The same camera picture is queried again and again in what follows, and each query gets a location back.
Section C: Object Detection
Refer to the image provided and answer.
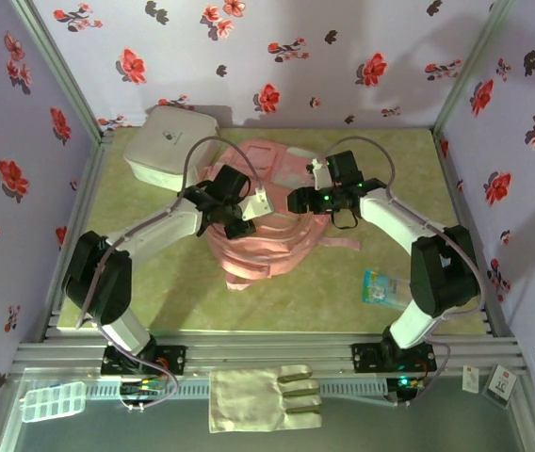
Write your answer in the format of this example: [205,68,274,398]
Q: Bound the pink school backpack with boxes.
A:
[201,138,361,291]

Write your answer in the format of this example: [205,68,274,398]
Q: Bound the light blue tissue pack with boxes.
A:
[361,267,414,310]

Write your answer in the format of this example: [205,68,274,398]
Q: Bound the white plastic box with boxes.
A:
[122,105,224,192]

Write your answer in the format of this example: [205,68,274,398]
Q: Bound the beige fabric glove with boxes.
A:
[208,364,323,434]

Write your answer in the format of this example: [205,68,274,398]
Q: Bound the small white tag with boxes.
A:
[462,366,480,393]

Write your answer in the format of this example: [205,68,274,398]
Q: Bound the white card in stand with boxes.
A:
[482,363,519,401]

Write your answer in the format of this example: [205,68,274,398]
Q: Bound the clear plastic organizer box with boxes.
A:
[20,380,89,424]

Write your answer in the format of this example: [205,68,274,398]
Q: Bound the left arm grey cable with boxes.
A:
[76,135,268,413]

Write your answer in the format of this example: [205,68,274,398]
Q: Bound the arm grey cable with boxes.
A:
[76,135,268,413]
[323,136,485,409]

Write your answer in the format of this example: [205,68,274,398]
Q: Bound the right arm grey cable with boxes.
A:
[323,136,485,409]

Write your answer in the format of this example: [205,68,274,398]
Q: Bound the aluminium side frame rail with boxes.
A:
[39,131,113,343]
[431,131,518,338]

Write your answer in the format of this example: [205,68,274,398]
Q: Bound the aluminium front frame rail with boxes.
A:
[10,331,530,378]

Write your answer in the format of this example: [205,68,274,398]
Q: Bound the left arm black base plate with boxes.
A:
[101,345,187,377]

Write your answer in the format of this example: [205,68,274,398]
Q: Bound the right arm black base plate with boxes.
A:
[350,342,437,373]

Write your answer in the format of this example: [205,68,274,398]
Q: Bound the grey slotted cable duct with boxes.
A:
[83,379,389,397]

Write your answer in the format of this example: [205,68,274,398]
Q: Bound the aluminium corner post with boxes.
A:
[431,0,518,136]
[10,0,108,142]

